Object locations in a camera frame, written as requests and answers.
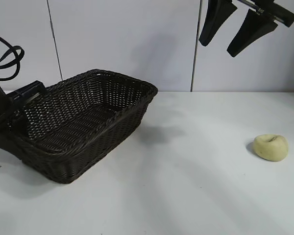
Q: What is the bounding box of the dark brown woven basket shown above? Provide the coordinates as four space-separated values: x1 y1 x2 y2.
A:
8 69 159 184

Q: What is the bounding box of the pale yellow egg yolk pastry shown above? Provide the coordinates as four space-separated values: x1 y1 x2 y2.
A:
253 134 290 162

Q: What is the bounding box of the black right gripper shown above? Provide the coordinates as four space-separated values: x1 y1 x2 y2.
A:
198 0 294 58

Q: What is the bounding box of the black looped cable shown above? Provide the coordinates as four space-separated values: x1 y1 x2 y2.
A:
0 31 25 81

